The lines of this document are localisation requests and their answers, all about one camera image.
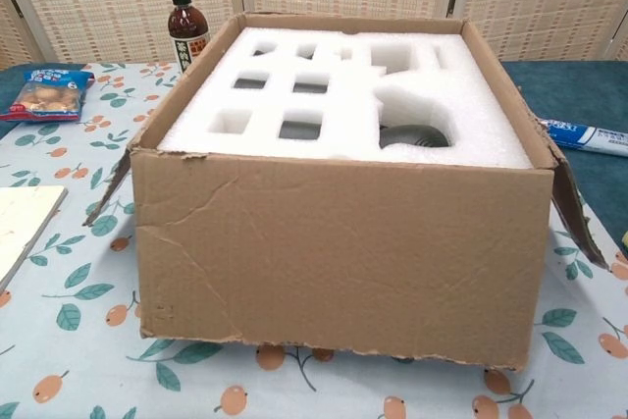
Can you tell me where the dark ribbed object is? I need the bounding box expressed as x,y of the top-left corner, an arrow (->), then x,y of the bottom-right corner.
378,124 -> 450,150

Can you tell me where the floral print tablecloth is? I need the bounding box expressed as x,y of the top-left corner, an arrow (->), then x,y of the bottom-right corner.
0,61 -> 628,419

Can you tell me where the yellow white book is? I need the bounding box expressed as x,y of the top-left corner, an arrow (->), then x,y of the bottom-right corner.
0,185 -> 69,292

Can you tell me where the dark sauce bottle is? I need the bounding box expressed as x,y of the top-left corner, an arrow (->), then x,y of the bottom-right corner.
168,0 -> 212,77

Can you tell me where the white foam insert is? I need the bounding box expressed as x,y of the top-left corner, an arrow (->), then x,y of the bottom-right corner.
156,24 -> 534,170

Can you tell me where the blue white toothpaste tube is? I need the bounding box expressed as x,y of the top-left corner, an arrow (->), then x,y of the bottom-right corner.
537,117 -> 628,159

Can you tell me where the red cardboard box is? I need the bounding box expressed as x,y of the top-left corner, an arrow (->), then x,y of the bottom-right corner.
82,11 -> 612,372

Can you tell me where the blue snack bag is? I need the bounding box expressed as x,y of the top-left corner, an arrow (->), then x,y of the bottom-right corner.
0,68 -> 97,124

